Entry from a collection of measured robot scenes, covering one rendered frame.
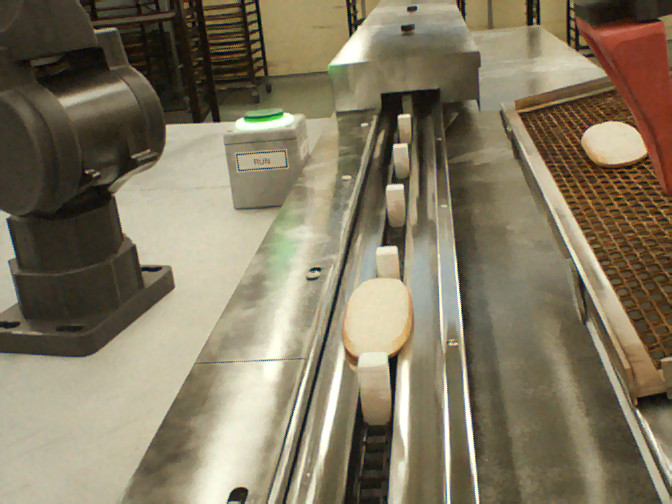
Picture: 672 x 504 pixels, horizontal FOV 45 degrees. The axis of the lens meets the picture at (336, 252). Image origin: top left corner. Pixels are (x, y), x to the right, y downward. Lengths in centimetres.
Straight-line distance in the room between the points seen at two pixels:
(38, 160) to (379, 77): 58
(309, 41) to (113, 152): 713
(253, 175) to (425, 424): 47
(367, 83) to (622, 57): 71
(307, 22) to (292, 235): 708
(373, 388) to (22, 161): 25
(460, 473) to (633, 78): 15
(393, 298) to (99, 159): 20
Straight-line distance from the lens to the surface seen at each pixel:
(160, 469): 33
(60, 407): 49
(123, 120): 54
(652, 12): 31
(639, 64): 31
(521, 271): 59
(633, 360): 32
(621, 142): 57
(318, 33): 763
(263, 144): 77
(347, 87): 100
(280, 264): 52
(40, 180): 50
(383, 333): 42
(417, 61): 100
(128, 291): 58
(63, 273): 55
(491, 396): 44
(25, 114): 50
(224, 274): 63
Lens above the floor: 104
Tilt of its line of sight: 20 degrees down
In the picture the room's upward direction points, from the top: 6 degrees counter-clockwise
